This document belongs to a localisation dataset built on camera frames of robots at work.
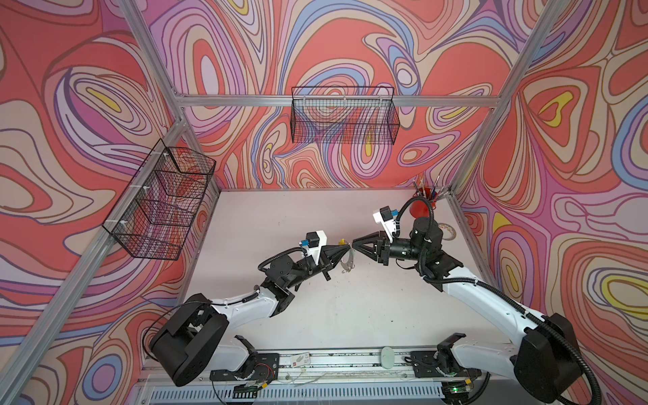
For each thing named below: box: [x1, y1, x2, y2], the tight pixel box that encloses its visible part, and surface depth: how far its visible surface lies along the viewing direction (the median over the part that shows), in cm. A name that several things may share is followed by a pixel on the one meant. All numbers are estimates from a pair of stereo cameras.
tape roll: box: [437, 222, 457, 241], surface depth 107 cm
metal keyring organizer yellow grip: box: [340, 247, 356, 274], surface depth 72 cm
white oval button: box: [380, 345, 395, 370], surface depth 76 cm
